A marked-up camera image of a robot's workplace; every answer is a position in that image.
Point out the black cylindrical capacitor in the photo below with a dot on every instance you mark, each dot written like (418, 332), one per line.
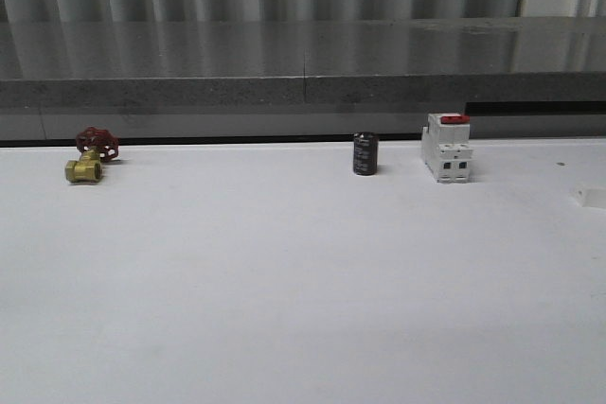
(365, 153)

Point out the brass valve red handwheel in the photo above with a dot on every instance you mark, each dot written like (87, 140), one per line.
(96, 146)

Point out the grey stone countertop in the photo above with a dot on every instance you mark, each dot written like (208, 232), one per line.
(418, 65)

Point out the white circuit breaker red switch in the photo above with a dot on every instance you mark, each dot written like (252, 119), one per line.
(445, 148)

